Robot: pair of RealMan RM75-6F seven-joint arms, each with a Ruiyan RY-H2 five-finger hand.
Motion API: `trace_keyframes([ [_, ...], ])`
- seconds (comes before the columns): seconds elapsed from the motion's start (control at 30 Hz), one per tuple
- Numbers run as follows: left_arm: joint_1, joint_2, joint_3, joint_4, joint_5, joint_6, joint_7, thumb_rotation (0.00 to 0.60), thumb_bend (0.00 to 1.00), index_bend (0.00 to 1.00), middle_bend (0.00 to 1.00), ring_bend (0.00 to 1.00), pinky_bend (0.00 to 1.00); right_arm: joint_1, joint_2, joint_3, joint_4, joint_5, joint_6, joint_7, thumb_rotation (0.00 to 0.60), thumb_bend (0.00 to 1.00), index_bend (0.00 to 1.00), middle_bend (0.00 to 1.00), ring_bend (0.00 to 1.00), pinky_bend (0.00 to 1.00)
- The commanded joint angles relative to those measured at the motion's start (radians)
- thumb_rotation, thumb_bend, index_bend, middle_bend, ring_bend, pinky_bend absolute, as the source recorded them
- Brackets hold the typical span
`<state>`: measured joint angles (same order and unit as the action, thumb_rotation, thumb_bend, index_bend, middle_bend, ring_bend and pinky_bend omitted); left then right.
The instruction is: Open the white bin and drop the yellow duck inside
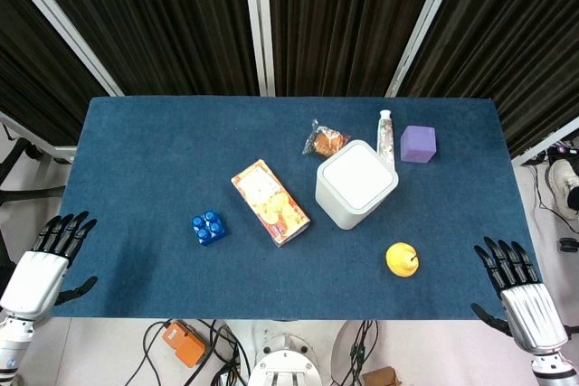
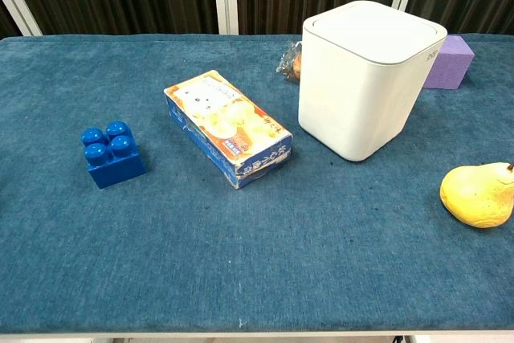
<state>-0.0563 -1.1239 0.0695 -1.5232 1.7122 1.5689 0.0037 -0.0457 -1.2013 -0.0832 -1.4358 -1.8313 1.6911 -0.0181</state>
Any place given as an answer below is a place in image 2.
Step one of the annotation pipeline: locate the orange and blue snack box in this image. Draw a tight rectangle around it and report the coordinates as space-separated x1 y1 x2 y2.
163 69 294 190

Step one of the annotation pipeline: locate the yellow pear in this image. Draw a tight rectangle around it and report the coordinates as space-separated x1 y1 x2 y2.
439 161 514 229

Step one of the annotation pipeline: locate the purple foam cube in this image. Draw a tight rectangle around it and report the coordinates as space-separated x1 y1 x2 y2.
422 35 475 90

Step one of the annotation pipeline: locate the clear wrapped bread snack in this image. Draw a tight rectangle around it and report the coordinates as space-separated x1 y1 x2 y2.
275 40 303 86

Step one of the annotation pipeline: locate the blue table cloth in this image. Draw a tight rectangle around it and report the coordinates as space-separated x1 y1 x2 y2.
0 33 514 336

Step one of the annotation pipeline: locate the blue toy building block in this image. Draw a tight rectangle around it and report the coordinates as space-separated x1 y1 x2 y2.
80 120 147 190

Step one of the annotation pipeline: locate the white open-lid container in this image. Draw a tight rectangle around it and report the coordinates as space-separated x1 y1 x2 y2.
297 0 448 162

